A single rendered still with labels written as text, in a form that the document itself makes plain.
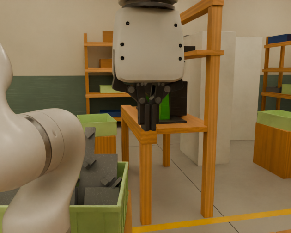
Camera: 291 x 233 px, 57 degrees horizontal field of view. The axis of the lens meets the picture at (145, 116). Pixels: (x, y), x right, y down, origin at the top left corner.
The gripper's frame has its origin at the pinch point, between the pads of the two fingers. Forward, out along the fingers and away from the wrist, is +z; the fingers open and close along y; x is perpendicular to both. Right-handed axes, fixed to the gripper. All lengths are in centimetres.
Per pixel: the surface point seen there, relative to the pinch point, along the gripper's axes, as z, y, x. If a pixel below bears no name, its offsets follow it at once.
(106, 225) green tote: 40, 3, -38
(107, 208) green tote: 34, 3, -38
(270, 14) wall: -163, -517, -645
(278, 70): -8, -436, -497
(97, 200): 41, 5, -57
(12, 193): 38, 36, -65
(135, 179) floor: 130, -55, -280
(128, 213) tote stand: 51, -8, -62
